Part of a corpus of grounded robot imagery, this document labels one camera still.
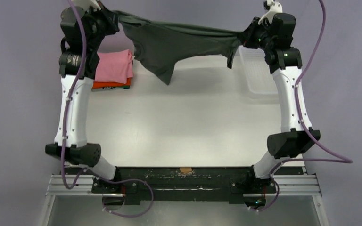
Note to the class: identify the black mounting base plate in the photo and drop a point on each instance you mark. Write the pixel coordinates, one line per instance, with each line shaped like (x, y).
(233, 185)

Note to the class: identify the folded pink t shirt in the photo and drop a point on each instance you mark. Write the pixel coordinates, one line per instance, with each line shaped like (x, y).
(115, 67)

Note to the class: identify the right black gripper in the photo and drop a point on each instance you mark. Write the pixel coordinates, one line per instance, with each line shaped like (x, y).
(249, 34)

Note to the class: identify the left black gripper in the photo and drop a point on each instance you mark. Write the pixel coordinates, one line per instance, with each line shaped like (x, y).
(109, 17)

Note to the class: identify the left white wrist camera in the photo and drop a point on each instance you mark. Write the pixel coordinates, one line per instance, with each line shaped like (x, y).
(86, 4)

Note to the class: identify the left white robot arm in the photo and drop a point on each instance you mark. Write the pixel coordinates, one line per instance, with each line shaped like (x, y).
(84, 28)

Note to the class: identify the white plastic basket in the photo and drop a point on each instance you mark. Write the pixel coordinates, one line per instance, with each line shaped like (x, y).
(259, 80)

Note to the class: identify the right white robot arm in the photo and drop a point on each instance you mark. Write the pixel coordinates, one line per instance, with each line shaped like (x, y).
(273, 33)

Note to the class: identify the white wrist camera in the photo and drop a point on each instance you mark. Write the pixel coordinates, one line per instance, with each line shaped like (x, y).
(86, 4)
(272, 7)

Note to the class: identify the dark grey t shirt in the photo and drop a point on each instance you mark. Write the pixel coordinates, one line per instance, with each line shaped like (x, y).
(158, 46)

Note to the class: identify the folded orange t shirt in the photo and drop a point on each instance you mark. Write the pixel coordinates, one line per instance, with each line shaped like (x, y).
(104, 84)

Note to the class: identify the brown tape piece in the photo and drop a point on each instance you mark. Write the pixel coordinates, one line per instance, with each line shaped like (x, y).
(186, 170)

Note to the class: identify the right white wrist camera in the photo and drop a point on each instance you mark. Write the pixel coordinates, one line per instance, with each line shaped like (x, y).
(272, 7)

